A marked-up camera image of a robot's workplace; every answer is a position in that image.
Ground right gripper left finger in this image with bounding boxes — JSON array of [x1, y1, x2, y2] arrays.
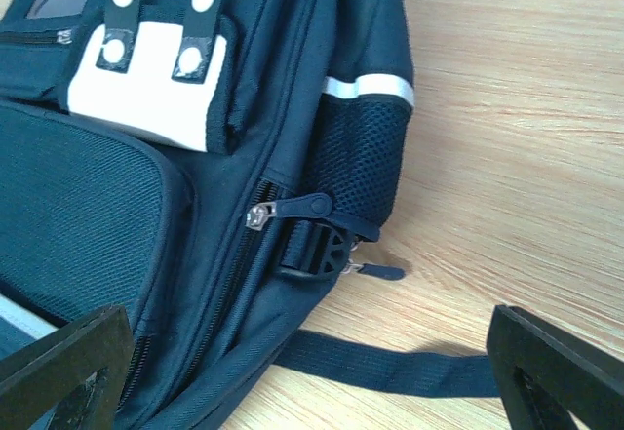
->
[[1, 305, 135, 429]]

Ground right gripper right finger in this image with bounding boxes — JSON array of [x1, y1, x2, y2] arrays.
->
[[487, 305, 623, 429]]

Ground navy blue student backpack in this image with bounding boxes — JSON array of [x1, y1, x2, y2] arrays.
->
[[1, 0, 498, 429]]

